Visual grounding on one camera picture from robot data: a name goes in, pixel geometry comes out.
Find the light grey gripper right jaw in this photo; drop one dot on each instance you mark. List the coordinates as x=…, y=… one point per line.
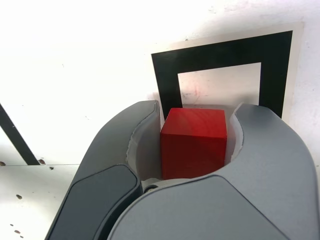
x=250, y=200

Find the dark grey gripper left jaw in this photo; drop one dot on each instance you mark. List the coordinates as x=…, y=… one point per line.
x=100, y=175

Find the red cube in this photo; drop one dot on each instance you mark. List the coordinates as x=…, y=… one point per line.
x=192, y=150

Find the black tape square outline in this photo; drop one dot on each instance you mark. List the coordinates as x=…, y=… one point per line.
x=225, y=53

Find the black tape strip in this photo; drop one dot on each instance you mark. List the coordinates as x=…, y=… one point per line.
x=20, y=142

